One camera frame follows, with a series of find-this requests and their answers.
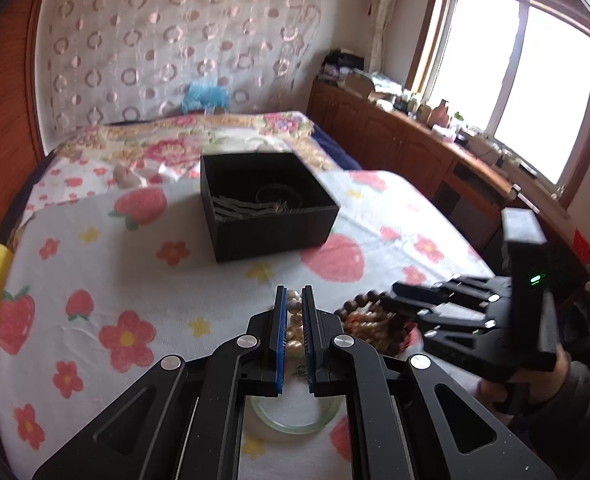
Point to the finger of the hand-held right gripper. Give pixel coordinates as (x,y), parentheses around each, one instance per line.
(455,292)
(465,340)

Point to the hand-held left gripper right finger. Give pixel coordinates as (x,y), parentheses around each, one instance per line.
(311,345)

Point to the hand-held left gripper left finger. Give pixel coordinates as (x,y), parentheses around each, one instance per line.
(278,345)

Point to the pale green jade bangle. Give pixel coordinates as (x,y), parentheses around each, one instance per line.
(295,429)

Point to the black jewelry box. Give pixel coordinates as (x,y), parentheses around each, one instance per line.
(275,240)

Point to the person's right forearm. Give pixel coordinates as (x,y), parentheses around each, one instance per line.
(585,420)

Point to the person's right hand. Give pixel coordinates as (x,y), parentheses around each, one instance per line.
(545,386)

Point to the red paper decoration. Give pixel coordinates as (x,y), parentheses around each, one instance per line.
(586,247)

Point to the strawberry flower print blanket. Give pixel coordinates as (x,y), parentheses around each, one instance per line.
(175,300)

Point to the tissue pack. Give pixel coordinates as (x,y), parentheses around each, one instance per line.
(444,134)

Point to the wooden cabinet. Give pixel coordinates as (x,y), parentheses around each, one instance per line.
(385,135)

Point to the window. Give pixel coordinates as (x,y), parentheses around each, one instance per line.
(525,85)

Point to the navy blue bed sheet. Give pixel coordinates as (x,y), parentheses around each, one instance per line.
(337,147)

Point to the floral quilt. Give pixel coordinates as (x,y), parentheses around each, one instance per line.
(215,135)

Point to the open cardboard box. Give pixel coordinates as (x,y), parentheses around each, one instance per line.
(362,85)

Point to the pile of dark clothes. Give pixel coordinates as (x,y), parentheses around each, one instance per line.
(342,62)

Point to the blue plastic bag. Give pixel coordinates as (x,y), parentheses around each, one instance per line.
(205,96)

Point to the beige patterned window curtain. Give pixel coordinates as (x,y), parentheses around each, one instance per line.
(390,10)

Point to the wooden slatted wardrobe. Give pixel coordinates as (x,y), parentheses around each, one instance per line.
(5,135)

